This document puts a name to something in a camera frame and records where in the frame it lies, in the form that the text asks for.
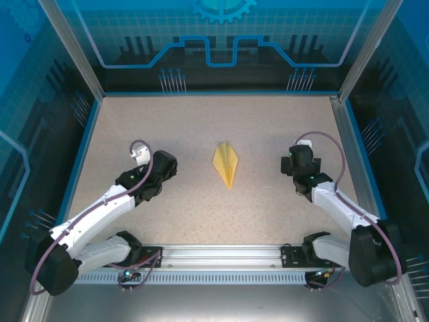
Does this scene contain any yellow paper sheet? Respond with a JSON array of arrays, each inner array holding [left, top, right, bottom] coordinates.
[[212, 142, 241, 191]]

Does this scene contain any metal sheet tray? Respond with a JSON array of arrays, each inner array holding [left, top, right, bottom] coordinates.
[[19, 260, 423, 322]]

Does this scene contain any blue printed side panel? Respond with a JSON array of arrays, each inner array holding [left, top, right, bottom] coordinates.
[[345, 0, 429, 322], [0, 0, 103, 322]]

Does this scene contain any blue printed gear panel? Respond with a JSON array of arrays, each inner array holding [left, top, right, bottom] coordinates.
[[72, 0, 378, 94]]

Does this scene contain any aluminium side rail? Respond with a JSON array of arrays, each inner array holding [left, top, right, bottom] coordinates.
[[330, 95, 386, 245]]

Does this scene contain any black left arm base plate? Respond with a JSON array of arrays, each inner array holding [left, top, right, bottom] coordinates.
[[133, 246, 164, 268]]

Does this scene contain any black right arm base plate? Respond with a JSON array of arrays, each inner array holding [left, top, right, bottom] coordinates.
[[280, 244, 339, 269]]

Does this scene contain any aluminium mounting rail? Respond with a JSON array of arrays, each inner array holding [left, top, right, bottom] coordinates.
[[45, 243, 402, 268]]

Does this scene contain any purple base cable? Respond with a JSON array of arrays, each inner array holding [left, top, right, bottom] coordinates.
[[303, 266, 346, 293], [110, 251, 165, 293]]

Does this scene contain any slotted metal cable duct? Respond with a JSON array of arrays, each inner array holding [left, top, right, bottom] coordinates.
[[72, 272, 339, 286]]

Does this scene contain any aluminium frame post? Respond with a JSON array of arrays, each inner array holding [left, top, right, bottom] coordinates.
[[36, 0, 107, 101], [336, 0, 405, 103]]

